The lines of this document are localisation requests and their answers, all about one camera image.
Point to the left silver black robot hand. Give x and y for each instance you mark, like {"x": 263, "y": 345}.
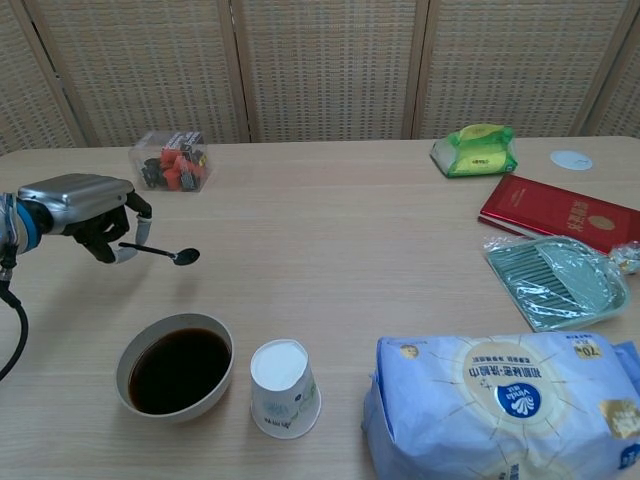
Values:
{"x": 80, "y": 197}

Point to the black plastic spoon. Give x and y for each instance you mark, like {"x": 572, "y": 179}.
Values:
{"x": 187, "y": 256}

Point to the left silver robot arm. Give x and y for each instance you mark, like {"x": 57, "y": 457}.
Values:
{"x": 27, "y": 230}

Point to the bowl of dark liquid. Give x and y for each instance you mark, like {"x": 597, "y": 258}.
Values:
{"x": 180, "y": 370}

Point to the clear box of binder clips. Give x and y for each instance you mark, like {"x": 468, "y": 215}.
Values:
{"x": 170, "y": 165}

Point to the white paper cup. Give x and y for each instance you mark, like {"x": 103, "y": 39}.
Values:
{"x": 280, "y": 370}

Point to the woven rattan folding screen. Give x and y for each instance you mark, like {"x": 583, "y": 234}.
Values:
{"x": 320, "y": 70}

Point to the green tissue pack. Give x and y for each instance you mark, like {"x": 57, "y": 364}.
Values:
{"x": 475, "y": 152}

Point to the red hardcover book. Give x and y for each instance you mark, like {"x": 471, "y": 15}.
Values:
{"x": 550, "y": 205}

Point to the blue tissue paper pack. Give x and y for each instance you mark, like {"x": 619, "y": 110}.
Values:
{"x": 500, "y": 410}

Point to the green dustpan in plastic wrap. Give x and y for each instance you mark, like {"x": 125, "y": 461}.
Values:
{"x": 555, "y": 285}

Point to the white round table disc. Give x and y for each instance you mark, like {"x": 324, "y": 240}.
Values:
{"x": 570, "y": 160}

